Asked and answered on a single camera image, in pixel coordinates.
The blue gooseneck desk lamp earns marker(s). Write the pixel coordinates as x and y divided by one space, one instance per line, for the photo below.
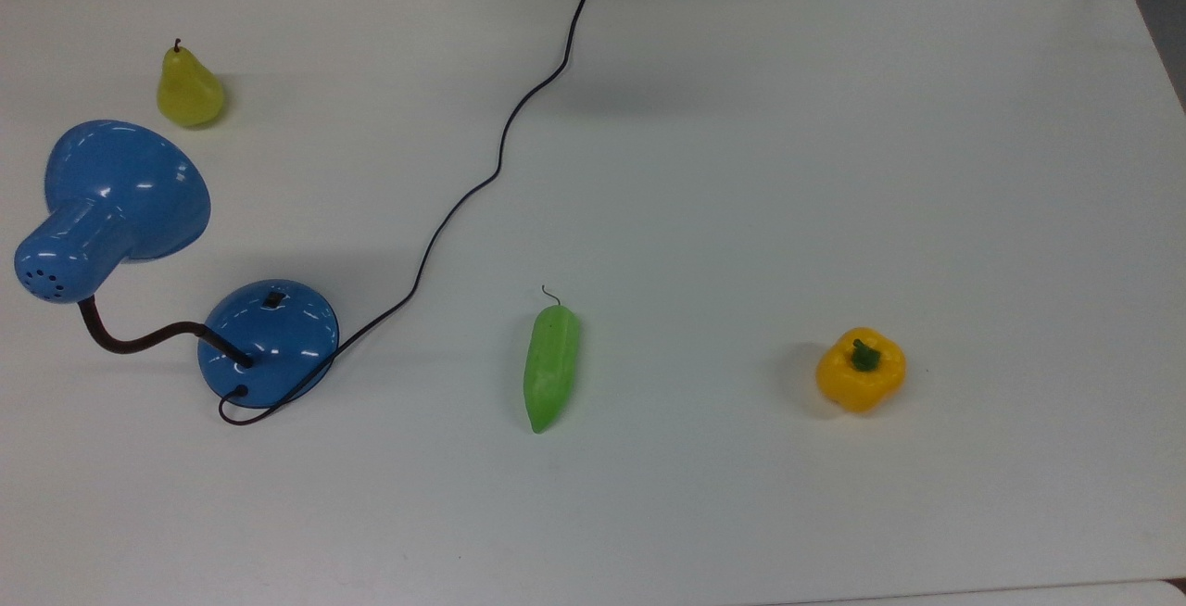
120 189

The yellow-green toy pear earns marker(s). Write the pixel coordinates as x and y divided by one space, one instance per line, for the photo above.
190 92

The green toy cucumber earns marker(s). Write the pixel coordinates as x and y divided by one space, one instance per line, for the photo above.
551 365

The yellow toy bell pepper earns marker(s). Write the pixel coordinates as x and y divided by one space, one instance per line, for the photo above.
857 388

